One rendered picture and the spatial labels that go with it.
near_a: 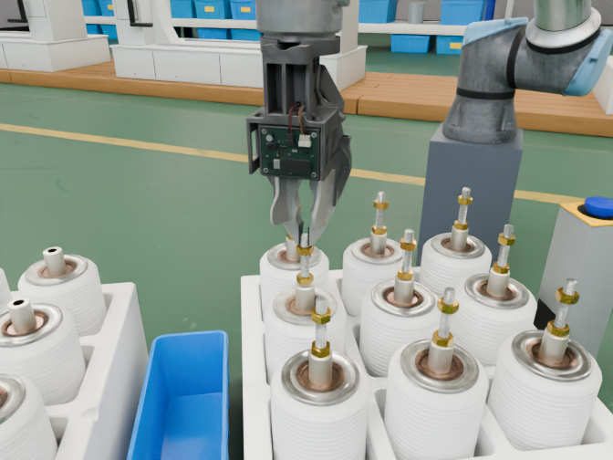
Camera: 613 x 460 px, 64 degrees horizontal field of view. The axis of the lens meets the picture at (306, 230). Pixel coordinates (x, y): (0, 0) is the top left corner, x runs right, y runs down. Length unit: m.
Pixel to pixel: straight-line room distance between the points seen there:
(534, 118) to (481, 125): 1.43
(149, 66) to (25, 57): 1.00
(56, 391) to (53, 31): 3.32
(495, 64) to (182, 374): 0.79
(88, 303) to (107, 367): 0.10
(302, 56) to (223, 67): 2.55
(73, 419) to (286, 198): 0.32
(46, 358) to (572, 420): 0.54
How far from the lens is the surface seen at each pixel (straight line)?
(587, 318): 0.81
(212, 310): 1.03
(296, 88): 0.45
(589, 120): 2.51
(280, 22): 0.43
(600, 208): 0.75
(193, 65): 3.06
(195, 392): 0.84
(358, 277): 0.68
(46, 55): 3.80
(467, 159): 1.07
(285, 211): 0.52
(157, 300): 1.08
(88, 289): 0.71
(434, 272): 0.72
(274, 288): 0.67
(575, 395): 0.55
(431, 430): 0.51
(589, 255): 0.75
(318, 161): 0.43
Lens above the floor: 0.59
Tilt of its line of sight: 26 degrees down
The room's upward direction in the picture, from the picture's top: straight up
